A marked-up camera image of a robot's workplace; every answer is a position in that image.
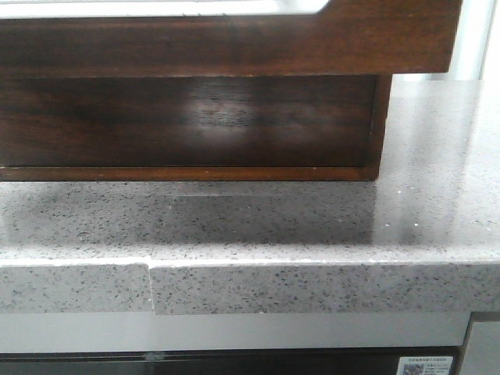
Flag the black built-in appliance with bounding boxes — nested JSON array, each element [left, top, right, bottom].
[[1, 346, 459, 374]]

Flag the dark wooden drawer cabinet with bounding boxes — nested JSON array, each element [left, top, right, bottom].
[[1, 75, 391, 181]]

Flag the white QR code sticker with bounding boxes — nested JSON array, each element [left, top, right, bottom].
[[396, 356, 454, 375]]

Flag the dark wooden drawer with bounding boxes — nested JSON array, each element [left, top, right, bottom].
[[1, 1, 462, 78]]

